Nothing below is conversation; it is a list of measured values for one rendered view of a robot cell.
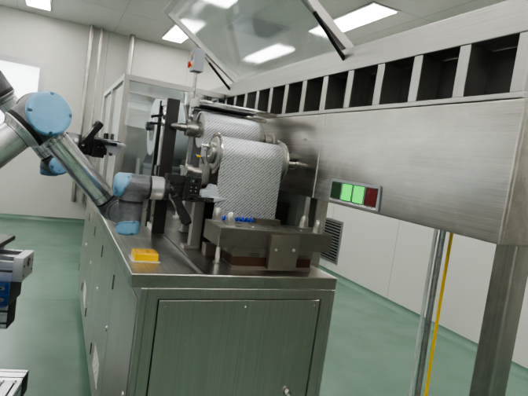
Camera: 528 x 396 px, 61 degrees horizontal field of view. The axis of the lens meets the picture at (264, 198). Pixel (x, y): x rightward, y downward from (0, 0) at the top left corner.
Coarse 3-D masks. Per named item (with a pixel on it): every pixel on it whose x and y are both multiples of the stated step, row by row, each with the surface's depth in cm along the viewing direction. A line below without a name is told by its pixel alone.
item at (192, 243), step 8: (200, 168) 159; (208, 168) 159; (200, 176) 159; (208, 176) 159; (192, 208) 161; (200, 208) 160; (192, 216) 160; (200, 216) 160; (192, 224) 160; (200, 224) 161; (192, 232) 160; (200, 232) 161; (192, 240) 160; (184, 248) 159; (192, 248) 160
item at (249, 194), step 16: (224, 176) 154; (240, 176) 156; (256, 176) 159; (272, 176) 161; (224, 192) 154; (240, 192) 157; (256, 192) 159; (272, 192) 162; (224, 208) 155; (240, 208) 158; (256, 208) 160; (272, 208) 163
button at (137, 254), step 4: (136, 248) 138; (132, 252) 136; (136, 252) 133; (140, 252) 133; (144, 252) 134; (148, 252) 135; (152, 252) 136; (156, 252) 137; (132, 256) 135; (136, 256) 132; (140, 256) 132; (144, 256) 133; (148, 256) 133; (152, 256) 134; (156, 256) 134; (136, 260) 132; (140, 260) 132; (144, 260) 133; (148, 260) 133; (152, 260) 134; (156, 260) 134
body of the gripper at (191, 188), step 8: (168, 176) 144; (176, 176) 145; (184, 176) 146; (192, 176) 153; (168, 184) 143; (176, 184) 146; (184, 184) 147; (192, 184) 147; (200, 184) 147; (168, 192) 143; (184, 192) 146; (192, 192) 148; (192, 200) 147
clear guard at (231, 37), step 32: (192, 0) 199; (224, 0) 181; (256, 0) 165; (288, 0) 152; (192, 32) 231; (224, 32) 206; (256, 32) 186; (288, 32) 169; (320, 32) 156; (224, 64) 240; (256, 64) 213; (288, 64) 191
